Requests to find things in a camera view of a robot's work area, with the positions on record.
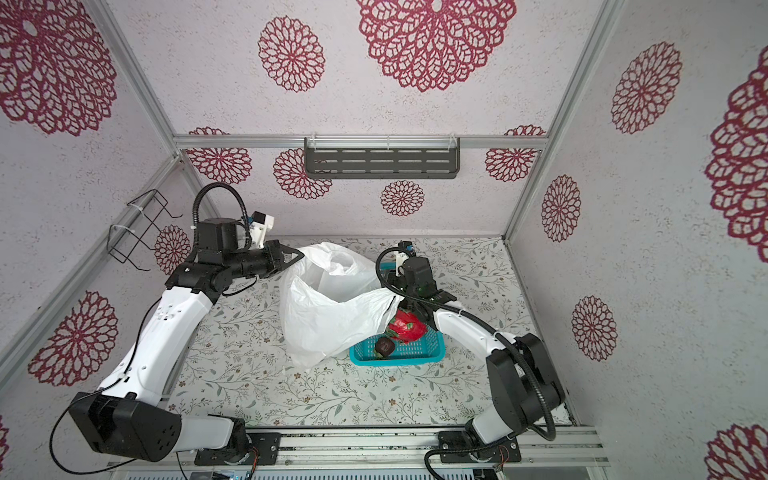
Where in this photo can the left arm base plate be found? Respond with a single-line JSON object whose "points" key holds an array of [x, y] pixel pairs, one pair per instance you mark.
{"points": [[252, 450]]}

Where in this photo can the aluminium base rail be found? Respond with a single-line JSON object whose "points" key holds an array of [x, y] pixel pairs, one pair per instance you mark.
{"points": [[404, 448]]}

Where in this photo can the black wire wall rack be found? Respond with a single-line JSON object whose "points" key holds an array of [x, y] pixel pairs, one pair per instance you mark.
{"points": [[123, 239]]}

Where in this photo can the teal plastic basket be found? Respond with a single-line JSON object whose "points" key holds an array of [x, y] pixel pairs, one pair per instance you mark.
{"points": [[429, 349]]}

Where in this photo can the red dragon fruit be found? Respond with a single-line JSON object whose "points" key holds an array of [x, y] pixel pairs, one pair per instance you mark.
{"points": [[405, 327]]}

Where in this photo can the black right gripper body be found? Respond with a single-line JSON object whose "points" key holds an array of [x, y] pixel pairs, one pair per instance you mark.
{"points": [[402, 286]]}

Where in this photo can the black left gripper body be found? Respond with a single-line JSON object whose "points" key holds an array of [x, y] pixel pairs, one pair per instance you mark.
{"points": [[254, 262]]}

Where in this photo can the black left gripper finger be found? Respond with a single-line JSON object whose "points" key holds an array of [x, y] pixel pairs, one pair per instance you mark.
{"points": [[290, 253], [283, 266]]}

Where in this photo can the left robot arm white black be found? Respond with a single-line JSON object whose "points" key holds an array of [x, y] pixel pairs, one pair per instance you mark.
{"points": [[123, 417]]}

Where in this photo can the grey wall shelf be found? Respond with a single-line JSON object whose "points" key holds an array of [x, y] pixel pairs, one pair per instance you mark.
{"points": [[387, 159]]}

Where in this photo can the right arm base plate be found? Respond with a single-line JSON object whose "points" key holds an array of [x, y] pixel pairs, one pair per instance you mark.
{"points": [[461, 447]]}

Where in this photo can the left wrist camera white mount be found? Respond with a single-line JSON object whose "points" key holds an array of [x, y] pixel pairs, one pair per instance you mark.
{"points": [[259, 225]]}

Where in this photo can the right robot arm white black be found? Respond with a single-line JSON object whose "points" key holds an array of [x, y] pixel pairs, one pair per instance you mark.
{"points": [[524, 386]]}

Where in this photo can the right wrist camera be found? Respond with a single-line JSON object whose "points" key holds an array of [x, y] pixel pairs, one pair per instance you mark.
{"points": [[405, 250]]}

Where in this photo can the white plastic bag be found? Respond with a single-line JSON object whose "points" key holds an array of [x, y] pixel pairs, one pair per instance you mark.
{"points": [[330, 300]]}

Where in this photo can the dark purple mangosteen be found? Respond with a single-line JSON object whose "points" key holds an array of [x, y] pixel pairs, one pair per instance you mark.
{"points": [[384, 347]]}

